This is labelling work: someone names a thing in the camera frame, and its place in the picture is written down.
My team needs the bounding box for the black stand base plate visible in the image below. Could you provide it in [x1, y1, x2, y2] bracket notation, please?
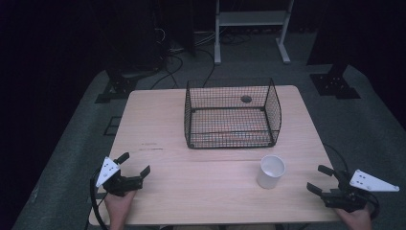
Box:
[308, 63, 362, 101]

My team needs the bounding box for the person's left hand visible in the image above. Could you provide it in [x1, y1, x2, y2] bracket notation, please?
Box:
[104, 190, 137, 222]

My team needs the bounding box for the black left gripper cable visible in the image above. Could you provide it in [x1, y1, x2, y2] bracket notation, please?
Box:
[89, 167, 111, 230]

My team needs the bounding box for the person's right hand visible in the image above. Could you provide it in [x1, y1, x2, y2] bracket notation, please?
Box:
[334, 206, 373, 230]

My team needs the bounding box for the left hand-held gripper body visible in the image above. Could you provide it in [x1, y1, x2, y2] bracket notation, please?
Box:
[95, 156, 144, 197]

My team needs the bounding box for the black stand base with legs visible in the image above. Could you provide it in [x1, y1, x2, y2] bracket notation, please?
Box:
[94, 67, 151, 104]

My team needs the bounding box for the long black floor cable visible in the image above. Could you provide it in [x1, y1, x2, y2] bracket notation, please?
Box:
[194, 47, 218, 89]

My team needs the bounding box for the black cable tangle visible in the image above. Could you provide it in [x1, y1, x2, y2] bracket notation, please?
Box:
[219, 32, 253, 46]

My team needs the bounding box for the black wire mesh basket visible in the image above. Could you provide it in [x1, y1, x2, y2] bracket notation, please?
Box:
[184, 78, 282, 150]

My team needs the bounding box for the white cup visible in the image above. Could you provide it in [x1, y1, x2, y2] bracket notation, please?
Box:
[256, 154, 286, 190]

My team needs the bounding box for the black looped floor cable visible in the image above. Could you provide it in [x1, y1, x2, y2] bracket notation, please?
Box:
[149, 53, 185, 91]

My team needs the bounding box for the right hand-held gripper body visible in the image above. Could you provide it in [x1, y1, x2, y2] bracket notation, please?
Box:
[321, 169, 400, 214]

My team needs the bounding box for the white metal desk frame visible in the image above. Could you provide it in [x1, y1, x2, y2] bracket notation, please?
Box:
[214, 0, 295, 66]

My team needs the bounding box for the black square floor frame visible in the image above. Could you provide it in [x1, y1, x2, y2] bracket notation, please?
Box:
[102, 116, 123, 136]

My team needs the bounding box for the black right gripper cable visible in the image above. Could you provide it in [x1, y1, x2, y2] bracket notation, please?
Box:
[323, 143, 381, 220]

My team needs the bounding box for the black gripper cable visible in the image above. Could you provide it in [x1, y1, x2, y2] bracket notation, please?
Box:
[323, 143, 381, 220]
[89, 167, 111, 230]

